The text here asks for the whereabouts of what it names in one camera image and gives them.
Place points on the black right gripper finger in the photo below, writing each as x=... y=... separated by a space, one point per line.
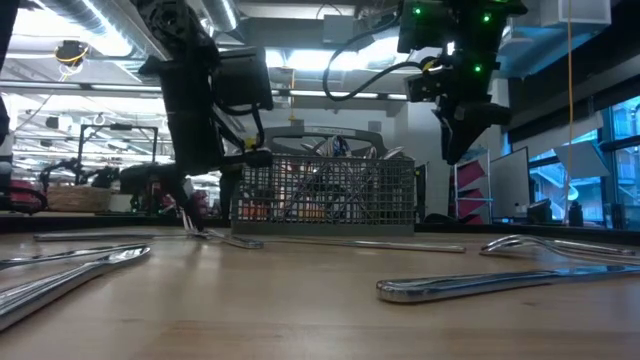
x=457 y=135
x=492 y=114

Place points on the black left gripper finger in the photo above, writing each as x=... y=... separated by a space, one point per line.
x=192 y=200
x=231 y=190

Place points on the stainless steel fork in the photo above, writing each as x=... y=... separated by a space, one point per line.
x=245 y=243

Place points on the stainless steel table knife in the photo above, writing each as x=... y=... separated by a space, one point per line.
x=50 y=295
x=450 y=287
x=60 y=255
x=400 y=246

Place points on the stainless steel spoon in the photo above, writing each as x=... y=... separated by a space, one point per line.
x=600 y=247
x=600 y=258

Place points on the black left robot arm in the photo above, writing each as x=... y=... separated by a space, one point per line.
x=167 y=22

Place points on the black background robot arm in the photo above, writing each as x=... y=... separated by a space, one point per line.
x=75 y=172
x=145 y=185

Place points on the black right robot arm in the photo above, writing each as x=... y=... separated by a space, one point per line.
x=510 y=5

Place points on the white board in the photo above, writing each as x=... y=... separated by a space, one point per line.
x=510 y=185

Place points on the grey mesh cutlery basket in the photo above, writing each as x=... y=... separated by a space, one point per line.
x=325 y=200

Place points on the white angled panel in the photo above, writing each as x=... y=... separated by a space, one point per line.
x=582 y=160

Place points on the wicker basket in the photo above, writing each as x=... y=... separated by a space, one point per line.
x=77 y=200

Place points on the long ceiling light strip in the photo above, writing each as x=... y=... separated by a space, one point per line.
x=75 y=86

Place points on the black bottle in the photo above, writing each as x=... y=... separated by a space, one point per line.
x=576 y=215

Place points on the grey ceiling box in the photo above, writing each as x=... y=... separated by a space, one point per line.
x=340 y=31

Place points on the red black background object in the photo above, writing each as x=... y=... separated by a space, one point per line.
x=22 y=197

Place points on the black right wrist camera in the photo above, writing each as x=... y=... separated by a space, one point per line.
x=425 y=89

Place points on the black frame clamp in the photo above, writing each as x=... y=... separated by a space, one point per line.
x=421 y=195

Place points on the black background station frame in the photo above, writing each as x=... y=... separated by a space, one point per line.
x=117 y=127

